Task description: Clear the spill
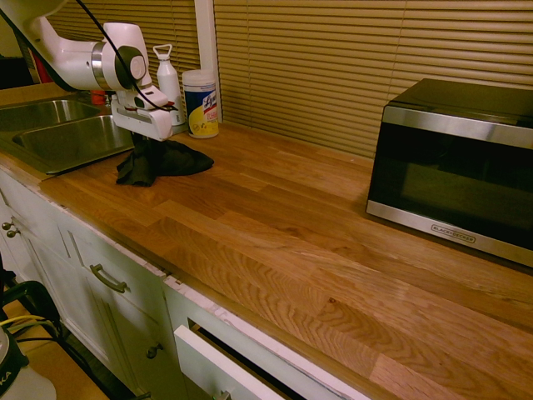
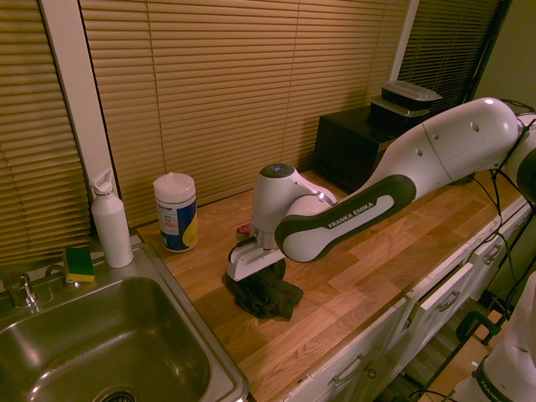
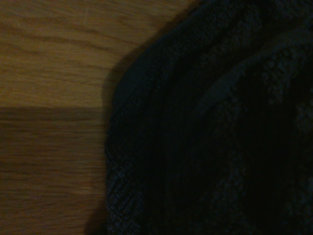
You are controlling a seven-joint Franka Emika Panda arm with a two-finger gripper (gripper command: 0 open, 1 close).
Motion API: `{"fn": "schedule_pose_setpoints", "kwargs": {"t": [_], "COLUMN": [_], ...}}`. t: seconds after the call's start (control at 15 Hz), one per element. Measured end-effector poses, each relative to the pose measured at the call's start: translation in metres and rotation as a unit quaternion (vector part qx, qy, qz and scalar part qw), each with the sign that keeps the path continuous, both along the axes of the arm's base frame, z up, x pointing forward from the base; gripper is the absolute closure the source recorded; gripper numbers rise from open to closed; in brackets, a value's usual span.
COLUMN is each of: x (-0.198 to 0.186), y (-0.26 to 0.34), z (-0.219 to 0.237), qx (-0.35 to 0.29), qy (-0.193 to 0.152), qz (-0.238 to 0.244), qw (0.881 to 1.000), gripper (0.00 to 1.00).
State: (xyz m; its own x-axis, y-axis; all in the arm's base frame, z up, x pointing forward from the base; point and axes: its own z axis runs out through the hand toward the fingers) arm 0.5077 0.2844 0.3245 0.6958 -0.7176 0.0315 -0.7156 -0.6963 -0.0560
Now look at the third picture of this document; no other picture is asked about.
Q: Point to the dark cloth rag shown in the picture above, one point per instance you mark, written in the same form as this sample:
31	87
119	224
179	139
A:
207	122

